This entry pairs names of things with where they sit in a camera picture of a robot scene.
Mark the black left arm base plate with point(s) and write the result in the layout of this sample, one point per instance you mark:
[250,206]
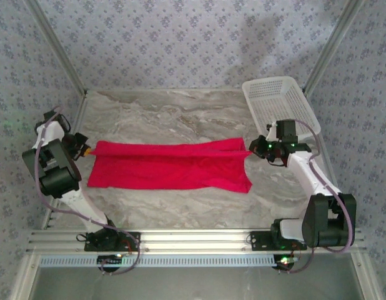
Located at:
[96,245]

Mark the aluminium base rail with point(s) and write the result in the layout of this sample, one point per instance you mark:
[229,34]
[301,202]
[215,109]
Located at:
[193,239]

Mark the aluminium table side rail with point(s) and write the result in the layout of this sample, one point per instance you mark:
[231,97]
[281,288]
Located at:
[80,109]
[328,168]

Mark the red t-shirt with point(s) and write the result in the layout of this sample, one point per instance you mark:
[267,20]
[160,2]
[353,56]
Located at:
[168,168]

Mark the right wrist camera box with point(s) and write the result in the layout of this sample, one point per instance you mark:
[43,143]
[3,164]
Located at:
[271,132]

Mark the black controller board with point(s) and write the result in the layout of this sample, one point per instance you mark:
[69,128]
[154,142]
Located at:
[285,262]
[110,262]

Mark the aluminium corner post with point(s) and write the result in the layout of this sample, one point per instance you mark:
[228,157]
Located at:
[333,47]
[55,47]

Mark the white perforated plastic basket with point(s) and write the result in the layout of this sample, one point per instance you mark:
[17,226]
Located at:
[280,100]

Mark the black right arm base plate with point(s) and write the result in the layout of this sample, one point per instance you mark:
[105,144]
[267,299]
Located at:
[261,240]

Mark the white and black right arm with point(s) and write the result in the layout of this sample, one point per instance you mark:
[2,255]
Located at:
[327,218]

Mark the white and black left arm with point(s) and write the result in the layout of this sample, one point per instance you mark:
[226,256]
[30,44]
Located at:
[55,175]

